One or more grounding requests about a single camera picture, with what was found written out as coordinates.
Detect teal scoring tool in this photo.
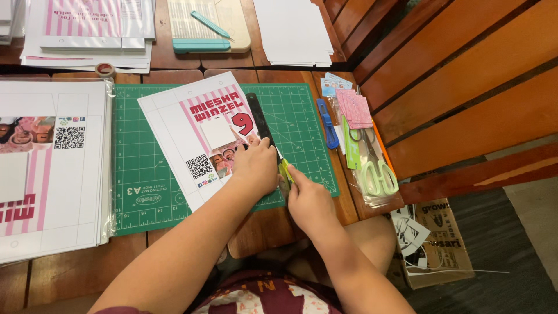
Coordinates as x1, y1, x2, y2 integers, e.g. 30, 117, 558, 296
190, 10, 235, 42

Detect person's leg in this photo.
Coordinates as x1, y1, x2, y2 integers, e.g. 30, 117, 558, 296
218, 215, 397, 288

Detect brown wooden bench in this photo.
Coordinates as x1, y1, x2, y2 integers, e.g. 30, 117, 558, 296
322, 0, 558, 206

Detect stack of pink cards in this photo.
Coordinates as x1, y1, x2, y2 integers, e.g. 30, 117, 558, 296
335, 88, 374, 130

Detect tape roll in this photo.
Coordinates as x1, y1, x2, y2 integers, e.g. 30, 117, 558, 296
94, 62, 117, 79

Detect green cutting mat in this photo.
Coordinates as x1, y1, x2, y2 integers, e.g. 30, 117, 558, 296
112, 82, 341, 236

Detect white square paper piece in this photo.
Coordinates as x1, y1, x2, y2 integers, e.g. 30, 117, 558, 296
200, 117, 237, 151

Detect light blue sticker pack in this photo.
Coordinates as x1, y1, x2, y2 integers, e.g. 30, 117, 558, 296
321, 72, 353, 98

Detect person's maroon patterned shirt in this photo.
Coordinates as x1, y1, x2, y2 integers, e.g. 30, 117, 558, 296
95, 270, 346, 314

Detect person's right hand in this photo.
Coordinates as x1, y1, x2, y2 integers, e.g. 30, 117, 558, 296
286, 176, 337, 239

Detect white paper stack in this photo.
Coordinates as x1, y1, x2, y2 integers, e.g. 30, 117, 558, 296
0, 0, 25, 45

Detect clear plastic bag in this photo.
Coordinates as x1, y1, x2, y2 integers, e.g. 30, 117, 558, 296
327, 85, 404, 209

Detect pale green scissors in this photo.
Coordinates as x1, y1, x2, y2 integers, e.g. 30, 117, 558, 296
348, 127, 400, 197

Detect blue utility knife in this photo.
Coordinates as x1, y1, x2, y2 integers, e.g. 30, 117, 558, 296
316, 99, 340, 150

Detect printed sheets stack in plastic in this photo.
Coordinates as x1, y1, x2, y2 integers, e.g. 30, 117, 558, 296
0, 78, 117, 265

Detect cream and teal scoring board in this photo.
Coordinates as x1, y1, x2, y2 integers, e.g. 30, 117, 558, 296
167, 0, 252, 55

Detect stack of pink printed sheets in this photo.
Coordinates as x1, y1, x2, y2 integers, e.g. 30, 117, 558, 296
20, 0, 157, 74

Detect stack of blank white sheets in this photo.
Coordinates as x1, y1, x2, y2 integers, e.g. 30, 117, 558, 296
252, 0, 335, 68

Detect black ruler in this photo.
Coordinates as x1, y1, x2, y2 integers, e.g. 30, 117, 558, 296
245, 92, 289, 189

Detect pink striped printed sheet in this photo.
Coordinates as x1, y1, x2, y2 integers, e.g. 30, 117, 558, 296
137, 72, 285, 213

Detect cardboard box with paper scraps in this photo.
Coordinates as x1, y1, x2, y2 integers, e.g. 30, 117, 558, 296
389, 198, 476, 290

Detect orange pen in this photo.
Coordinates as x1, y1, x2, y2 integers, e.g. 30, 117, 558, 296
372, 131, 396, 176

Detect person's left hand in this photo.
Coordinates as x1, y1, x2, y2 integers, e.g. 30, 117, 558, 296
230, 137, 280, 198

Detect green packaging card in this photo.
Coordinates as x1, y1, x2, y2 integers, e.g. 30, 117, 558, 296
342, 115, 363, 171

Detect yellow-green utility knife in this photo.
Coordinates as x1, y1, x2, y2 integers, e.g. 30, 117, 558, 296
278, 157, 295, 192

